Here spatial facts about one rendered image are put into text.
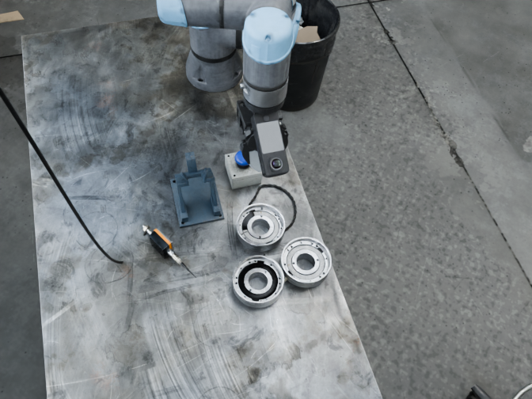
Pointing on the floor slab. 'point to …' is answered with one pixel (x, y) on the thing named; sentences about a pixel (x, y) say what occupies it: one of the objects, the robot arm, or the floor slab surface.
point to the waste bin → (311, 54)
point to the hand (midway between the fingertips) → (262, 169)
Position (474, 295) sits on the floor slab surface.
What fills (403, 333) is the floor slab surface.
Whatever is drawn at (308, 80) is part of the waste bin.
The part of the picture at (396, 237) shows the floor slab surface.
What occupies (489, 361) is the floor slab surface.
